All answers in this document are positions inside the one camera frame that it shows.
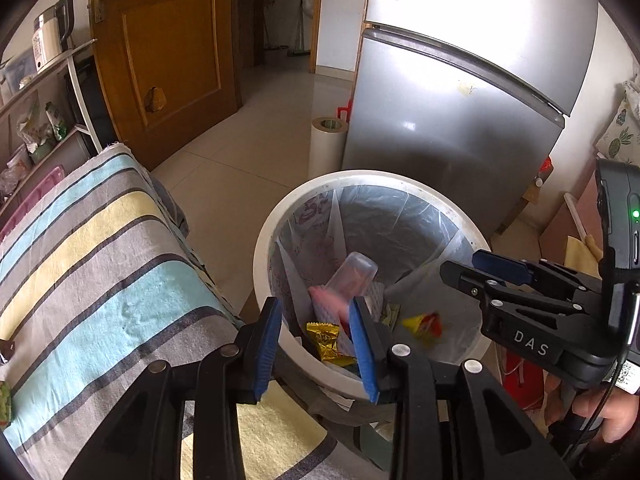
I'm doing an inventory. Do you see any broom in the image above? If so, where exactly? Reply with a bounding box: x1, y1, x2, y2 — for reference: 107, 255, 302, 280
287, 0, 311, 58

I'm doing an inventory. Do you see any brown cardboard sheet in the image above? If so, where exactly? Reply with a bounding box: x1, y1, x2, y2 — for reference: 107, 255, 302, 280
540, 175, 606, 261

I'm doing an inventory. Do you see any clear bin liner bag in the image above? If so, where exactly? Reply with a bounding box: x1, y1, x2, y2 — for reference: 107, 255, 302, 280
270, 185, 481, 366

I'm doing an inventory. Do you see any red yellow snack wrapper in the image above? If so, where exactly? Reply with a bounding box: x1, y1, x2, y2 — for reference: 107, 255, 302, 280
402, 311, 445, 343

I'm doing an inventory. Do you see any green food bag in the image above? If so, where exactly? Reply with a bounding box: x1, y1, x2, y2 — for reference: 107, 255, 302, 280
44, 101, 68, 142

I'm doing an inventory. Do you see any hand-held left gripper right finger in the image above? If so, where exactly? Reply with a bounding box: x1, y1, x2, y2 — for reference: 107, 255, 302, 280
348, 296, 576, 480

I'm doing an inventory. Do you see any white electric kettle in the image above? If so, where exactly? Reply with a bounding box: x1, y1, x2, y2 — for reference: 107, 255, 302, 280
32, 0, 75, 72

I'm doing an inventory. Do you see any pineapple print cushion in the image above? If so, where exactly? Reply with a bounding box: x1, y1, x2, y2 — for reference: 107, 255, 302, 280
592, 80, 640, 166

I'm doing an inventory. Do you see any metal shelf rack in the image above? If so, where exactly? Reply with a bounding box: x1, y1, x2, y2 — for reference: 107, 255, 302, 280
0, 37, 103, 211

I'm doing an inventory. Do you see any pink plastic crate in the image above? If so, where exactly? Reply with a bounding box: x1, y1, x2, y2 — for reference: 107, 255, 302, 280
0, 165, 66, 243

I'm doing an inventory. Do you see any silver refrigerator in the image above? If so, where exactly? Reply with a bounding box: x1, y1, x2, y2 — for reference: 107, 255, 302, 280
341, 0, 601, 233

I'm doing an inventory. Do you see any clear plastic cup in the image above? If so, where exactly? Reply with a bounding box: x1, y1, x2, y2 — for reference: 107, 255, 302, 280
325, 251, 378, 296

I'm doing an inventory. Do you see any clear plastic storage box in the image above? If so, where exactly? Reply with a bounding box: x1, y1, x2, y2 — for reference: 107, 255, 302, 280
0, 52, 38, 96

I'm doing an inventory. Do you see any black appliance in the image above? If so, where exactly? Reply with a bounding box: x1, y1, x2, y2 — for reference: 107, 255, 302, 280
65, 55, 118, 153

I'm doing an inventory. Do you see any small green bowl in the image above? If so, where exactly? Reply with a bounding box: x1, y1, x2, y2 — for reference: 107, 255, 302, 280
27, 141, 56, 163

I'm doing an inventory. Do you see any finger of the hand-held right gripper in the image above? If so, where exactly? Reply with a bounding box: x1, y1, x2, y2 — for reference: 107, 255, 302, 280
471, 249, 604, 292
439, 259, 589, 317

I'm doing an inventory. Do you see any white trash bin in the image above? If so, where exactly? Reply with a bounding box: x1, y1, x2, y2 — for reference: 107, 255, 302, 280
252, 170, 493, 401

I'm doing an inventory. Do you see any red plastic bag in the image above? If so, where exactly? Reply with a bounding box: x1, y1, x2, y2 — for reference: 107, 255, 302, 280
502, 350, 546, 406

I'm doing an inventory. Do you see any striped table cloth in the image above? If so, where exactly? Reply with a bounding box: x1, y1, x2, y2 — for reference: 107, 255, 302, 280
0, 142, 361, 480

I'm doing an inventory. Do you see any wooden door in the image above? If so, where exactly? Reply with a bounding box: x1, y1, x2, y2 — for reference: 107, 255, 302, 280
89, 0, 243, 171

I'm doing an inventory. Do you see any white paper roll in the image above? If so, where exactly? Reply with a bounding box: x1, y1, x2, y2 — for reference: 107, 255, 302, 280
308, 116, 350, 181

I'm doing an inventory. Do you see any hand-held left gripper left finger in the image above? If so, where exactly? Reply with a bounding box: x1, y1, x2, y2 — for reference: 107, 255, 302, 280
62, 296, 284, 480

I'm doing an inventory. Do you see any person's right hand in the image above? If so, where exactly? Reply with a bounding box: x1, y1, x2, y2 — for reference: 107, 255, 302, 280
544, 375, 640, 443

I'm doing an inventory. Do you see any yellow cloth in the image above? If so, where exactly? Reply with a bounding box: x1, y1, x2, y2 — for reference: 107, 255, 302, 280
565, 235, 603, 276

